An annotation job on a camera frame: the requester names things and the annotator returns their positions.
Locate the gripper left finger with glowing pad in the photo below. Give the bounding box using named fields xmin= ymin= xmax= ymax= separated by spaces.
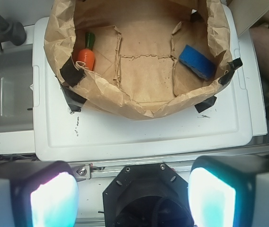
xmin=0 ymin=161 xmax=79 ymax=227

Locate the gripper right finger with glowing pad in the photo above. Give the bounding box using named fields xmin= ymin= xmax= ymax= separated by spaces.
xmin=188 ymin=155 xmax=269 ymax=227

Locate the orange toy carrot green top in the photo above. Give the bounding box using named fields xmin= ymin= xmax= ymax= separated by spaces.
xmin=77 ymin=32 xmax=96 ymax=71

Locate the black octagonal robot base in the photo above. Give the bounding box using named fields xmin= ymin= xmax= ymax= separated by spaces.
xmin=103 ymin=167 xmax=194 ymax=227

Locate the white plastic tray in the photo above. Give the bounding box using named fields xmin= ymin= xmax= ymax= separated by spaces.
xmin=32 ymin=4 xmax=254 ymax=163

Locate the black tape front right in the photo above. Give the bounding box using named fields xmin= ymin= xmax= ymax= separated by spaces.
xmin=195 ymin=96 xmax=217 ymax=113

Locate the black tape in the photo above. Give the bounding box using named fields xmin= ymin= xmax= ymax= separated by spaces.
xmin=60 ymin=85 xmax=87 ymax=112
xmin=195 ymin=96 xmax=217 ymax=113

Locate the black tape front left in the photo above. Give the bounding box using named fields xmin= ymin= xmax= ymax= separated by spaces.
xmin=60 ymin=85 xmax=87 ymax=112

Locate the black tape left rim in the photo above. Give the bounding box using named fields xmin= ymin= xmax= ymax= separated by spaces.
xmin=60 ymin=57 xmax=86 ymax=87

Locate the black tape rim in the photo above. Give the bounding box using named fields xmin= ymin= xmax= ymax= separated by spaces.
xmin=218 ymin=58 xmax=243 ymax=87
xmin=60 ymin=57 xmax=86 ymax=87

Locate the black tape right rim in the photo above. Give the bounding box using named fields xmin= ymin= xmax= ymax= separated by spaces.
xmin=218 ymin=58 xmax=243 ymax=87

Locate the blue sponge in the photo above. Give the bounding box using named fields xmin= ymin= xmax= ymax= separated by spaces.
xmin=179 ymin=45 xmax=216 ymax=80

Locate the crumpled brown paper bag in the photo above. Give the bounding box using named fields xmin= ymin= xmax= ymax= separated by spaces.
xmin=44 ymin=0 xmax=232 ymax=120

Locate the dark grey toy faucet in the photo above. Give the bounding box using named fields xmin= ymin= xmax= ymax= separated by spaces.
xmin=0 ymin=15 xmax=27 ymax=52

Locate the aluminium frame rail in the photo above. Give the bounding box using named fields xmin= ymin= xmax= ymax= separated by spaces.
xmin=69 ymin=144 xmax=269 ymax=181

